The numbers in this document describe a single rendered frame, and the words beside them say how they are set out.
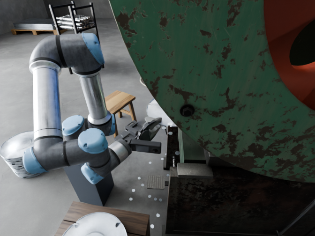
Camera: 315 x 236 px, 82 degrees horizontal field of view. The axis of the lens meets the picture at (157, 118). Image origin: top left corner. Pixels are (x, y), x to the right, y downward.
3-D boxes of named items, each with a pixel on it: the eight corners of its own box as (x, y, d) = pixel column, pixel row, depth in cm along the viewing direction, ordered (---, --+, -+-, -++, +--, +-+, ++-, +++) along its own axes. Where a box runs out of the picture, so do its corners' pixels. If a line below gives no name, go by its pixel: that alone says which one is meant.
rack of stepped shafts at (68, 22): (90, 78, 280) (72, 6, 221) (67, 73, 293) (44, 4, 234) (106, 68, 311) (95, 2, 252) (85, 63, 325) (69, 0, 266)
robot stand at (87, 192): (79, 201, 129) (59, 160, 101) (93, 179, 143) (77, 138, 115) (103, 207, 126) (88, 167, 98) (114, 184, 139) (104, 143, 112)
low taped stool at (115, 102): (120, 115, 208) (116, 89, 187) (137, 122, 198) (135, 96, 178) (98, 133, 185) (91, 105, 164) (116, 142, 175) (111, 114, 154)
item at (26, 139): (22, 163, 126) (22, 162, 126) (-11, 154, 132) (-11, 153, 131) (51, 135, 148) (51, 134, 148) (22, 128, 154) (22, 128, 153)
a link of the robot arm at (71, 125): (67, 134, 103) (59, 115, 95) (92, 129, 106) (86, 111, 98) (65, 150, 94) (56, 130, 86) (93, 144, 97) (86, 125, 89)
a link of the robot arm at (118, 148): (118, 154, 61) (122, 168, 66) (128, 146, 64) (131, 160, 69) (104, 143, 65) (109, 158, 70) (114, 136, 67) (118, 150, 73)
